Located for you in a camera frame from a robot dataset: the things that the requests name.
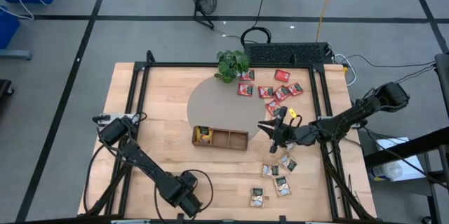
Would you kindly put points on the grey cart base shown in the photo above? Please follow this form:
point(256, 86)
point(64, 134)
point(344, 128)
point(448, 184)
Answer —
point(15, 54)

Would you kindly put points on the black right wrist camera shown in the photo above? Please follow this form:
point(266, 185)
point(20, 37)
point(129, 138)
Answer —
point(290, 133)

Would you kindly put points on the yellow peach tea packet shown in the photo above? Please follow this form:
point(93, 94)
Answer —
point(204, 135)

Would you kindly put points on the white box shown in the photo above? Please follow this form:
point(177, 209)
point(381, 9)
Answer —
point(415, 169)

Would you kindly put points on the round grey mat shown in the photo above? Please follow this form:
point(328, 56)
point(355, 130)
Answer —
point(221, 108)

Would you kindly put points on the black metal shelf frame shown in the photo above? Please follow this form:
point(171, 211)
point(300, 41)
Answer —
point(403, 148)

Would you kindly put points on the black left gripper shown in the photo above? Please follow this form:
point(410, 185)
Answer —
point(177, 189)

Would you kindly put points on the black mesh computer case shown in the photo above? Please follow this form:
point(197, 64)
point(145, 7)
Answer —
point(287, 53)

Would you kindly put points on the gold vanilla cinnamon tea packet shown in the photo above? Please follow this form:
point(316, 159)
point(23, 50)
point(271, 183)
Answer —
point(288, 163)
point(282, 186)
point(270, 170)
point(290, 146)
point(256, 197)

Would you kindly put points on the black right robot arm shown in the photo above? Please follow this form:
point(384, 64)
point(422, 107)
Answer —
point(350, 115)

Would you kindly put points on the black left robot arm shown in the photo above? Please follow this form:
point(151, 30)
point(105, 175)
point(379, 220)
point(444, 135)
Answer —
point(140, 157)

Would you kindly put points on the red strawberry tea packet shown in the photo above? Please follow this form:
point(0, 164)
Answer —
point(281, 75)
point(248, 75)
point(281, 93)
point(245, 89)
point(295, 88)
point(273, 107)
point(266, 92)

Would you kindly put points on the wooden three-compartment tea box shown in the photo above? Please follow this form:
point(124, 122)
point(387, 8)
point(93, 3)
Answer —
point(228, 139)

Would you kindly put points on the green potted plant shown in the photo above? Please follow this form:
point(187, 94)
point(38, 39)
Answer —
point(231, 65)

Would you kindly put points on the black metal table frame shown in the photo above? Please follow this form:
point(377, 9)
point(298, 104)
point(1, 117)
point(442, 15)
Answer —
point(224, 65)

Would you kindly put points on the black chair base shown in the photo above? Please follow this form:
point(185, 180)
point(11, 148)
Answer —
point(5, 87)

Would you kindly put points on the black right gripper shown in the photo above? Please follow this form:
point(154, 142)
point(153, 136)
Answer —
point(284, 134)

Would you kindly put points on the yellow gripper tag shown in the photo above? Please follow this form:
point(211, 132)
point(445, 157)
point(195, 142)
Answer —
point(292, 112)

